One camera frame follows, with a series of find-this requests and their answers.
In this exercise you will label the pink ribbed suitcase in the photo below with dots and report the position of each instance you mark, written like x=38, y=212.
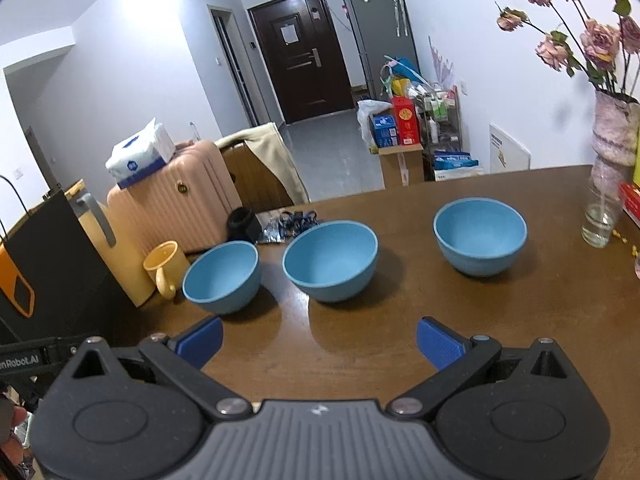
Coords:
x=188, y=201

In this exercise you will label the dark wooden door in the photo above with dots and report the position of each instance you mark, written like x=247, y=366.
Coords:
x=304, y=58

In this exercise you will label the blue carton box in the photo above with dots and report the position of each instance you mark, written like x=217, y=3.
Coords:
x=384, y=131

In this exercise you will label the yellow thermos jug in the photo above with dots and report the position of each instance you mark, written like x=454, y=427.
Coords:
x=112, y=242

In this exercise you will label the clear drinking glass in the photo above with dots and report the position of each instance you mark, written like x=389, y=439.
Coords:
x=602, y=208

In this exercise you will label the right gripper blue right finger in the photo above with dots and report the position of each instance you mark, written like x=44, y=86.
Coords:
x=460, y=364

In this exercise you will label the white plastic bag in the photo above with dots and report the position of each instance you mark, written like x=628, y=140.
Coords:
x=366, y=109

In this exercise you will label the black paper shopping bag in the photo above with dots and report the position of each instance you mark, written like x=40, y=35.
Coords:
x=54, y=283

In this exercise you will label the yellow ceramic mug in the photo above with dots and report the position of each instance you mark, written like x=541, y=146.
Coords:
x=167, y=266

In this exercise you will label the white blue tissue pack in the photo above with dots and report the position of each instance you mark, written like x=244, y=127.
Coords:
x=140, y=155

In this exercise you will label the pink textured vase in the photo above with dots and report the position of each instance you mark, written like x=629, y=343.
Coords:
x=615, y=135

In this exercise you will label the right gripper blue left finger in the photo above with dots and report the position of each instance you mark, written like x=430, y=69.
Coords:
x=177, y=362

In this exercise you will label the dried pink flowers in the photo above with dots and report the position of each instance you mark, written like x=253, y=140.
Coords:
x=608, y=54

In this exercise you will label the grey refrigerator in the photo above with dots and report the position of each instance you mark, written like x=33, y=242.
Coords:
x=381, y=29

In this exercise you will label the blue bowl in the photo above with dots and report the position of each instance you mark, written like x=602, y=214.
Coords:
x=225, y=279
x=333, y=261
x=479, y=236

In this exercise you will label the wire storage rack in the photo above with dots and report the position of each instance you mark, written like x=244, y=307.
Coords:
x=439, y=121

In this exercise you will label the person's left hand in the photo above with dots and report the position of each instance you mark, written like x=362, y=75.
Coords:
x=12, y=416

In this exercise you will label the wooden chair with beige cloth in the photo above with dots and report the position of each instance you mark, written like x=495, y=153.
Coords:
x=263, y=169

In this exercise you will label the red gift box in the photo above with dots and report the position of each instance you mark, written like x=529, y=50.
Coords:
x=406, y=122

